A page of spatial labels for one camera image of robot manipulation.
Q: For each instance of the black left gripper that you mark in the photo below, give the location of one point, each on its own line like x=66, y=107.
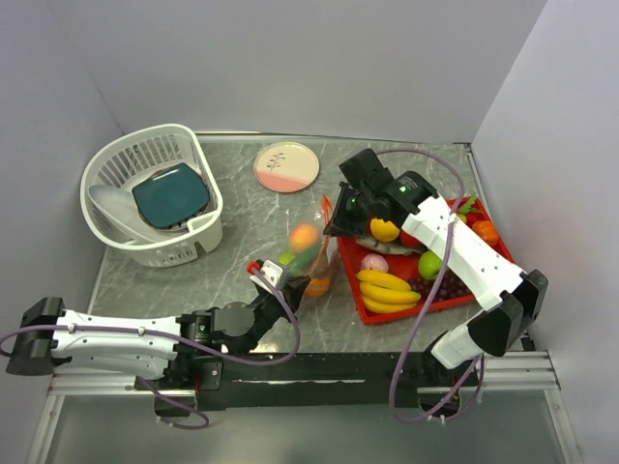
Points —
x=294, y=290

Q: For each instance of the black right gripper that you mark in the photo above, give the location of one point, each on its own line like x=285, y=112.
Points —
x=340, y=224

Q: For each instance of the clear zip top bag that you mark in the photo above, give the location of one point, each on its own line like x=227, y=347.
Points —
x=317, y=214

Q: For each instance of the dark green chili pepper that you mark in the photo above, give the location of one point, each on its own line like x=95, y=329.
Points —
x=304, y=260

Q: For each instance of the green apple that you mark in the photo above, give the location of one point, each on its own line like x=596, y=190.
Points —
x=286, y=258

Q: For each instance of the orange fruit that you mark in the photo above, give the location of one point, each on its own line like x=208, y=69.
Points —
x=318, y=286

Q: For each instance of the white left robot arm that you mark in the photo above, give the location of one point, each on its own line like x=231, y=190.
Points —
x=170, y=348

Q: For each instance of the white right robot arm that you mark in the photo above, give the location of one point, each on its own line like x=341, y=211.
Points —
x=510, y=298

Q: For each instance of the yellow lemon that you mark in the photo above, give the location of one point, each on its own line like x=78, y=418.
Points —
x=383, y=231

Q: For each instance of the purple onion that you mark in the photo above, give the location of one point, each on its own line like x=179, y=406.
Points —
x=376, y=262

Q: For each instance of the grey toy fish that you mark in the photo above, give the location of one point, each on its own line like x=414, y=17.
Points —
x=390, y=248

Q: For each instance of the red apple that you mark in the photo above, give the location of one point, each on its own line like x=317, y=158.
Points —
x=408, y=240

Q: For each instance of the yellow banana bunch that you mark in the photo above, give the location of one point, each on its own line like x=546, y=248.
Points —
x=383, y=293

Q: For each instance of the cream and pink round plate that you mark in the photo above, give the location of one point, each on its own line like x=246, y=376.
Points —
x=286, y=167

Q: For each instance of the dark purple grape bunch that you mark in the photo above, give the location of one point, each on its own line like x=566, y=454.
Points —
x=451, y=287

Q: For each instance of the red plastic tray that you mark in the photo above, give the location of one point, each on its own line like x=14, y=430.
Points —
x=404, y=267

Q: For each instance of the orange mini pumpkin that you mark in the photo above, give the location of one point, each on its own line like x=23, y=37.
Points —
x=487, y=231

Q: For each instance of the teal square plate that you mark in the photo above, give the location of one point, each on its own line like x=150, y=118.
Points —
x=171, y=196

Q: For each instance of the white plastic laundry basket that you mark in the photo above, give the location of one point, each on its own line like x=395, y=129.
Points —
x=134, y=158

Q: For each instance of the white bowl in basket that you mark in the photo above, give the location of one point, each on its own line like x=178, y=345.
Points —
x=116, y=205

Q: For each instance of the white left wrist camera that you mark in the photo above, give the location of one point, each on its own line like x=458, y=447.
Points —
x=274, y=272

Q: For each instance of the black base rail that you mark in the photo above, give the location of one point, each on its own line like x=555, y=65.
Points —
x=307, y=379

